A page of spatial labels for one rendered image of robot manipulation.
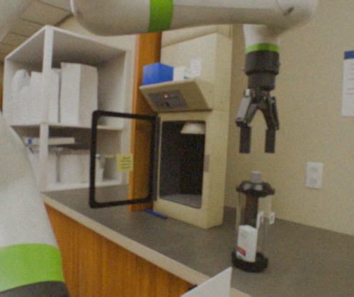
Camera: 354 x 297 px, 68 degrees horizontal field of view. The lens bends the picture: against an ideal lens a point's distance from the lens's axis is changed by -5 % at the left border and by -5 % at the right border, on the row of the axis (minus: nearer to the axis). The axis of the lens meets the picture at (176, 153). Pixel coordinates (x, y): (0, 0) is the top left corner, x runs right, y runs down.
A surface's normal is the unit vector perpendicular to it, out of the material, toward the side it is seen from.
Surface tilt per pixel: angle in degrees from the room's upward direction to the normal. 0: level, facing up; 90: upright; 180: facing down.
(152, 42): 90
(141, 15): 135
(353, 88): 90
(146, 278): 90
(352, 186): 90
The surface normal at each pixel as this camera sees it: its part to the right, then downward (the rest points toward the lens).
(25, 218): 0.77, -0.62
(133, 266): -0.70, 0.00
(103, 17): 0.15, 0.79
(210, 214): 0.71, 0.07
